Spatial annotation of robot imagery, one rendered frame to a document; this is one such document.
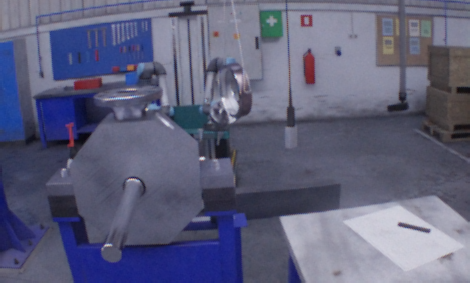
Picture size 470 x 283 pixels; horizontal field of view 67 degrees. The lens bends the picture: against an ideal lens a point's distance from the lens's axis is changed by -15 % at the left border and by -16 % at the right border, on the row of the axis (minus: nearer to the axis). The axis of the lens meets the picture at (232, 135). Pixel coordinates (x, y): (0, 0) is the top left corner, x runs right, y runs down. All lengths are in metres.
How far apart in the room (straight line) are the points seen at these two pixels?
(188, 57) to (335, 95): 3.79
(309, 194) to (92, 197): 1.01
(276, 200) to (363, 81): 5.37
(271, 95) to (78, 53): 3.28
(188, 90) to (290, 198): 2.04
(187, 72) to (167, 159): 2.36
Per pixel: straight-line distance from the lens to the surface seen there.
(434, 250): 1.50
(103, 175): 1.51
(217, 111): 3.04
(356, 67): 7.09
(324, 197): 2.02
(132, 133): 1.44
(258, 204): 1.96
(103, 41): 6.82
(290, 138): 2.41
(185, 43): 3.73
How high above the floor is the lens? 1.63
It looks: 15 degrees down
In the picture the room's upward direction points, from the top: 3 degrees counter-clockwise
